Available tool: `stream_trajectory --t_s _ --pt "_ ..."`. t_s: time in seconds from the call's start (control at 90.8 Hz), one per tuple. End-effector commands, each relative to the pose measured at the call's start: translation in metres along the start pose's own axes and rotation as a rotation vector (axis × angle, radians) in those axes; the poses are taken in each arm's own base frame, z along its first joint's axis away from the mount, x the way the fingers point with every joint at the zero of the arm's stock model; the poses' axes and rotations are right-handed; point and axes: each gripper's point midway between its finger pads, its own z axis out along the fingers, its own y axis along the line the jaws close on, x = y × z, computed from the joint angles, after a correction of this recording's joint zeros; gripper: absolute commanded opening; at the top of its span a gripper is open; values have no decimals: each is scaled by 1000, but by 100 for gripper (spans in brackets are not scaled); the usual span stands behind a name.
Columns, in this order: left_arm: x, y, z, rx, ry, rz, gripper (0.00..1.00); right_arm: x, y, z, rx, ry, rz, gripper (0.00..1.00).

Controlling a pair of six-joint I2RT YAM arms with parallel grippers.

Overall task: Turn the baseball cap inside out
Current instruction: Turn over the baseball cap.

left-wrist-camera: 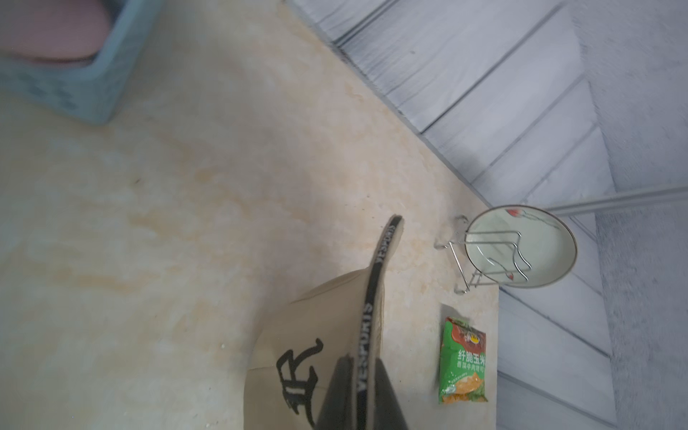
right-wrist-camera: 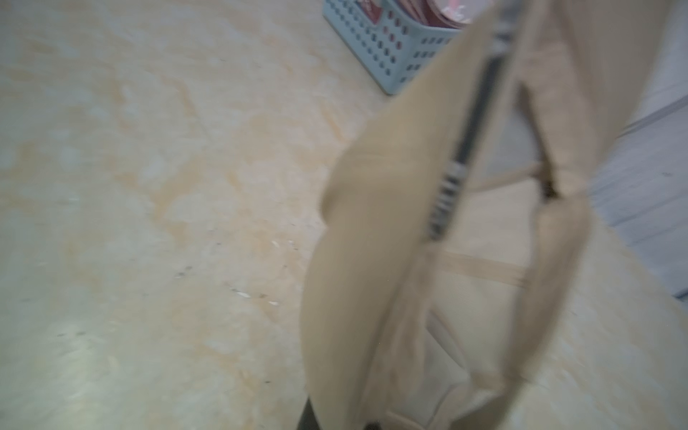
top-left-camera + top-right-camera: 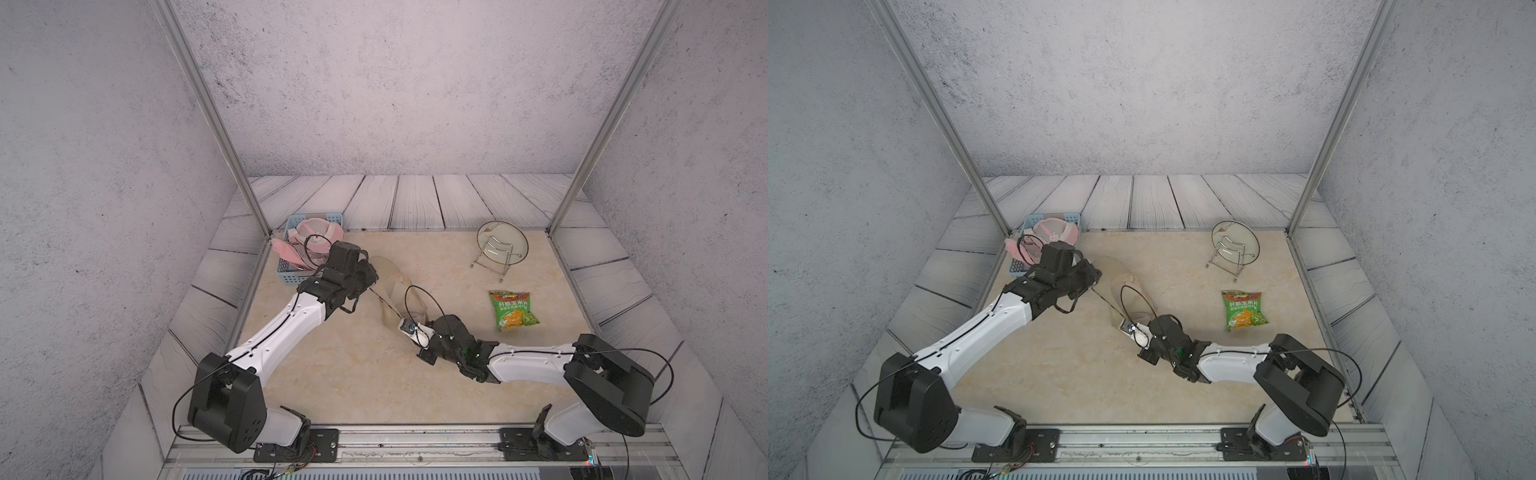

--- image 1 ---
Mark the white ceramic plate red flowers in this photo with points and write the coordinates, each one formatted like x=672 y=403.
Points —
x=547 y=242

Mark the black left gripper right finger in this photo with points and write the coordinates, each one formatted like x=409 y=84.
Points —
x=386 y=410

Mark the green red snack bag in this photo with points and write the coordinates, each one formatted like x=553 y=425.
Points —
x=462 y=363

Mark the pink baseball cap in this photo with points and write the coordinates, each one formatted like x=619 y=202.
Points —
x=54 y=31

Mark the beige baseball cap black logo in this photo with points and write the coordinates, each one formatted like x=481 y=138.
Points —
x=296 y=352

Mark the right aluminium corner post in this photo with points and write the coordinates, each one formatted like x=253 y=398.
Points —
x=620 y=201

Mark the light blue plastic basket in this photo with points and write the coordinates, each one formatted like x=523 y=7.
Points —
x=91 y=92

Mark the chrome wire plate rack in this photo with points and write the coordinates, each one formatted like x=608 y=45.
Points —
x=485 y=257

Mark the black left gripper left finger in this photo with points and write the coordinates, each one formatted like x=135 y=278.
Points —
x=339 y=409

